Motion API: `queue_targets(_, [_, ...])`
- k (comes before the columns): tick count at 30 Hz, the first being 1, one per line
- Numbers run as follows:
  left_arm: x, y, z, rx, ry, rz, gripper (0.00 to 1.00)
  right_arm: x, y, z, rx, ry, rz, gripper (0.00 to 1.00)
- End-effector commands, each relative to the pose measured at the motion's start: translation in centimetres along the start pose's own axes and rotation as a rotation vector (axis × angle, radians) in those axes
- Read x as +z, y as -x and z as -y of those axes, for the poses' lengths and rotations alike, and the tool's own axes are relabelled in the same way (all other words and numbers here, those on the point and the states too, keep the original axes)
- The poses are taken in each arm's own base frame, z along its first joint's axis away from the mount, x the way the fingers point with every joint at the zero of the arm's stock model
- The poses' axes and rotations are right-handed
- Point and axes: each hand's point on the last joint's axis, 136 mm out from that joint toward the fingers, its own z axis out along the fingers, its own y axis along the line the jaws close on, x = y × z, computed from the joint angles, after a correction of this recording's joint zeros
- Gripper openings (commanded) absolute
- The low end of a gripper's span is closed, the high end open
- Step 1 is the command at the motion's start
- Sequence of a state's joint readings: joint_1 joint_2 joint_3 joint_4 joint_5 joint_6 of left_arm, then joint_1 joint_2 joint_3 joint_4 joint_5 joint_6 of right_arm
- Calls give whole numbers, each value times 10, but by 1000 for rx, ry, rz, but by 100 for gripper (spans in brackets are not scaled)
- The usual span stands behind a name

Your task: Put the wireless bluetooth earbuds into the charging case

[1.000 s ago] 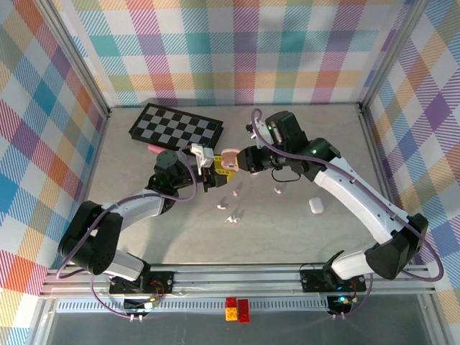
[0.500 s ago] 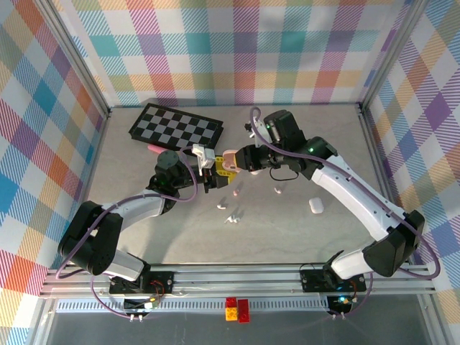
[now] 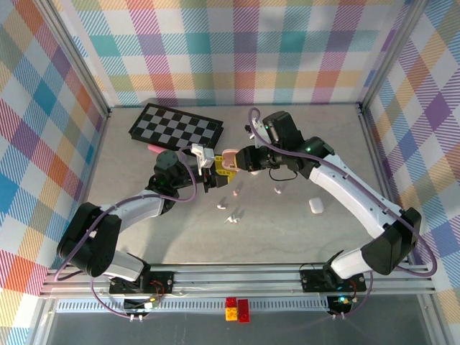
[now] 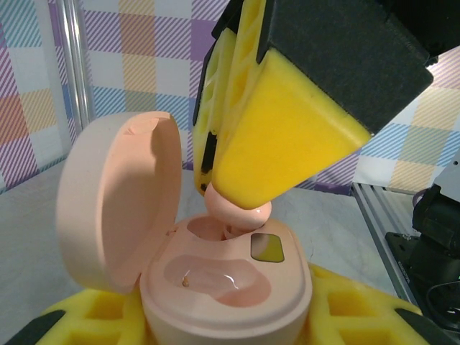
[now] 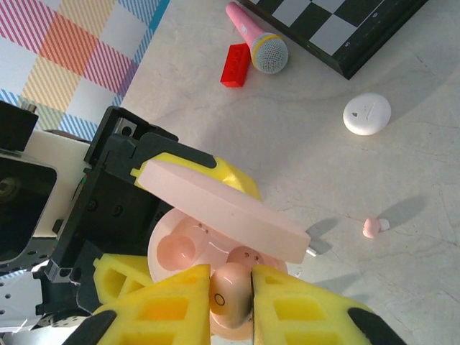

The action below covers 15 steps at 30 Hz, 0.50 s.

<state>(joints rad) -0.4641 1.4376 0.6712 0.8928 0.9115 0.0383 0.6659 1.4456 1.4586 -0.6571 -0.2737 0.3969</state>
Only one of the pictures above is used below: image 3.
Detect aluminium frame post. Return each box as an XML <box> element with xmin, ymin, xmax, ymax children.
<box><xmin>35</xmin><ymin>0</ymin><xmax>111</xmax><ymax>119</ymax></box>
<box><xmin>359</xmin><ymin>0</ymin><xmax>432</xmax><ymax>112</ymax></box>

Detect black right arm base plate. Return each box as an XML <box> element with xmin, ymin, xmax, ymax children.
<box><xmin>300</xmin><ymin>264</ymin><xmax>368</xmax><ymax>293</ymax></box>

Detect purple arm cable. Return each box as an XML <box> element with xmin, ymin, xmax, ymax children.
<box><xmin>53</xmin><ymin>145</ymin><xmax>213</xmax><ymax>319</ymax></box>
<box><xmin>249</xmin><ymin>106</ymin><xmax>438</xmax><ymax>319</ymax></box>

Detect electronics board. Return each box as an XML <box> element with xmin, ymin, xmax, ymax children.
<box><xmin>123</xmin><ymin>295</ymin><xmax>163</xmax><ymax>314</ymax></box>
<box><xmin>326</xmin><ymin>294</ymin><xmax>360</xmax><ymax>314</ymax></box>

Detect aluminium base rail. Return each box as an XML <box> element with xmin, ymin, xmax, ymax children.
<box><xmin>39</xmin><ymin>263</ymin><xmax>436</xmax><ymax>299</ymax></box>

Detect aluminium right side rail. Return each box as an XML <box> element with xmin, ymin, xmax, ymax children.
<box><xmin>357</xmin><ymin>103</ymin><xmax>432</xmax><ymax>277</ymax></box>

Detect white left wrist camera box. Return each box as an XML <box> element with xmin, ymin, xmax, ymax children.
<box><xmin>191</xmin><ymin>142</ymin><xmax>216</xmax><ymax>170</ymax></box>

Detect aluminium left frame post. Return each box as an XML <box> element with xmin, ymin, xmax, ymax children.
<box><xmin>35</xmin><ymin>0</ymin><xmax>111</xmax><ymax>119</ymax></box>

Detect left electronics board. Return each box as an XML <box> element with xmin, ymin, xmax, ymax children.
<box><xmin>123</xmin><ymin>295</ymin><xmax>163</xmax><ymax>314</ymax></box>

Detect right electronics board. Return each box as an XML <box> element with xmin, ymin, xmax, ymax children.
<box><xmin>326</xmin><ymin>294</ymin><xmax>360</xmax><ymax>314</ymax></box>

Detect white rounded rectangular earbuds case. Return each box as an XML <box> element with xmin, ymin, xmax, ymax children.
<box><xmin>308</xmin><ymin>196</ymin><xmax>324</xmax><ymax>216</ymax></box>

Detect white slotted cable duct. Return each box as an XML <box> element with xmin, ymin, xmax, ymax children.
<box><xmin>55</xmin><ymin>300</ymin><xmax>334</xmax><ymax>313</ymax></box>

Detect long red toy brick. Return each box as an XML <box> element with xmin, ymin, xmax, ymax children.
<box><xmin>236</xmin><ymin>298</ymin><xmax>251</xmax><ymax>323</ymax></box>

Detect aluminium left side rail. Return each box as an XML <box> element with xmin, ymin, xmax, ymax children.
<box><xmin>37</xmin><ymin>107</ymin><xmax>114</xmax><ymax>298</ymax></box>

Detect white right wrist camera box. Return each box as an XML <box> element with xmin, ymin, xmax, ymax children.
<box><xmin>245</xmin><ymin>116</ymin><xmax>270</xmax><ymax>148</ymax></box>

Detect aluminium right frame post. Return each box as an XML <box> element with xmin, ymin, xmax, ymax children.
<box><xmin>359</xmin><ymin>0</ymin><xmax>432</xmax><ymax>112</ymax></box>

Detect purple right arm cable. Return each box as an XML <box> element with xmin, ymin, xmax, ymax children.
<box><xmin>249</xmin><ymin>106</ymin><xmax>438</xmax><ymax>319</ymax></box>

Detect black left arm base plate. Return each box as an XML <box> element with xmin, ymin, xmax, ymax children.
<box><xmin>109</xmin><ymin>271</ymin><xmax>176</xmax><ymax>295</ymax></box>

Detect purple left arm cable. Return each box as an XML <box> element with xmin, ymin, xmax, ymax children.
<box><xmin>53</xmin><ymin>145</ymin><xmax>213</xmax><ymax>319</ymax></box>

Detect pink earbuds case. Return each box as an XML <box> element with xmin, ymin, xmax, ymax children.
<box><xmin>221</xmin><ymin>148</ymin><xmax>241</xmax><ymax>171</ymax></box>

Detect black white chessboard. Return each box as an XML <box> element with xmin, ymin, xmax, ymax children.
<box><xmin>127</xmin><ymin>103</ymin><xmax>224</xmax><ymax>156</ymax></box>

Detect thin black cable loop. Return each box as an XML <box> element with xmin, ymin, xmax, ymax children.
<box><xmin>268</xmin><ymin>167</ymin><xmax>296</xmax><ymax>183</ymax></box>

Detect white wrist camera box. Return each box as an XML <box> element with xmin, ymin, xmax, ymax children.
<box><xmin>245</xmin><ymin>116</ymin><xmax>270</xmax><ymax>148</ymax></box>
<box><xmin>191</xmin><ymin>142</ymin><xmax>216</xmax><ymax>170</ymax></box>

